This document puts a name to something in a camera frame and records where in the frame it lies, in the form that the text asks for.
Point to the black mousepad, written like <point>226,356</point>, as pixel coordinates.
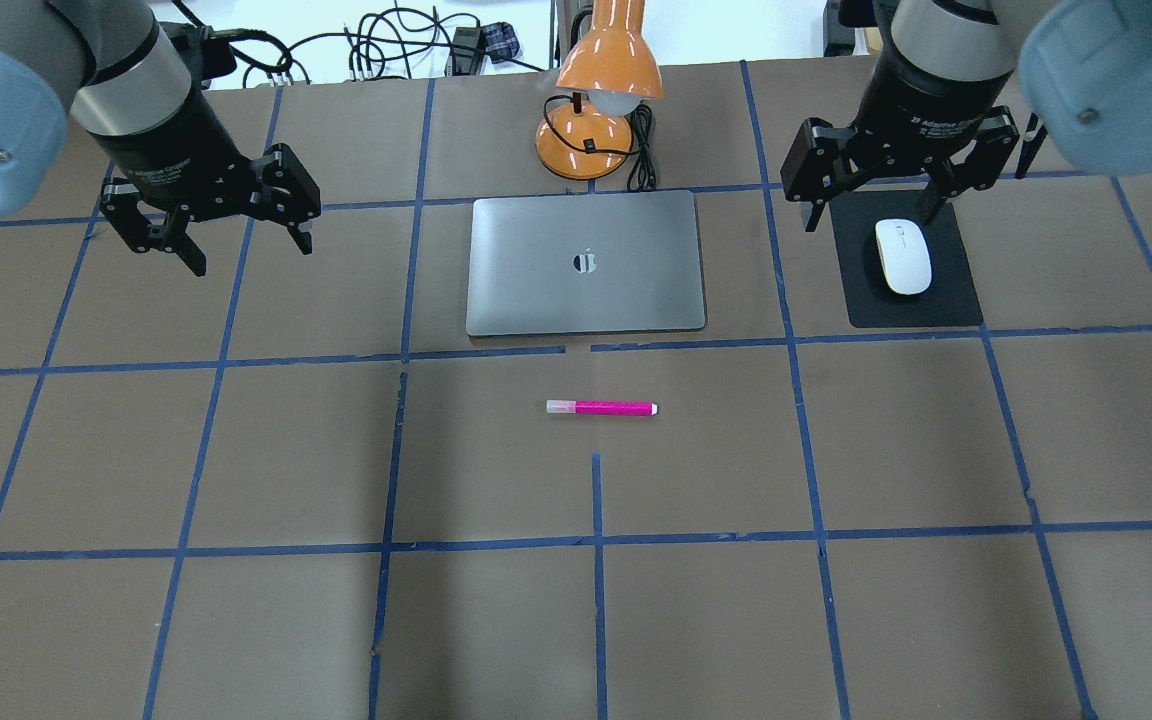
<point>951,300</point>

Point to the white computer mouse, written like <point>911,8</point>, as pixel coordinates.
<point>904,256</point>

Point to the grey closed laptop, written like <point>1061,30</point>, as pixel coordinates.
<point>595,263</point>

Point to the pink highlighter pen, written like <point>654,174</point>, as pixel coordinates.
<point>601,408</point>

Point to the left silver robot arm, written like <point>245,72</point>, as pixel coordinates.
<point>136,86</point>

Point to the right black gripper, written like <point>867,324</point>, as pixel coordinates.
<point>911,108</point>

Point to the orange desk lamp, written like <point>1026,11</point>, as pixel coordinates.
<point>599,118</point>

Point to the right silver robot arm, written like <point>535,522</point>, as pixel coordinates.
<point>1081,71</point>

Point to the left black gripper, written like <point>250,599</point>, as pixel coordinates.
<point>179,143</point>

